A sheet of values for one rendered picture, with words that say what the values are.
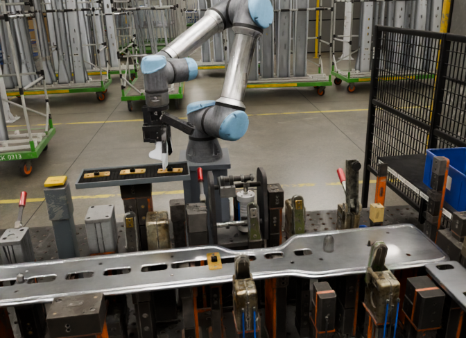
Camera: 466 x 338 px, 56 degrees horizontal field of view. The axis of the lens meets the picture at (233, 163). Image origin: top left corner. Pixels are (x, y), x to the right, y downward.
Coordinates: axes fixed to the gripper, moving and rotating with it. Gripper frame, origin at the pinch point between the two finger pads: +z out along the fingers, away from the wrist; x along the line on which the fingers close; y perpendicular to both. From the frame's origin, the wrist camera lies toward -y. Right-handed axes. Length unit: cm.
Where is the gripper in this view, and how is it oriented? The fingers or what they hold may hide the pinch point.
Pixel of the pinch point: (168, 162)
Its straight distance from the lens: 151.4
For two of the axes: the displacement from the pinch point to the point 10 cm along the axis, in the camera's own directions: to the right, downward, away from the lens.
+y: -10.0, 0.3, 0.0
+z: 0.3, 9.4, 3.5
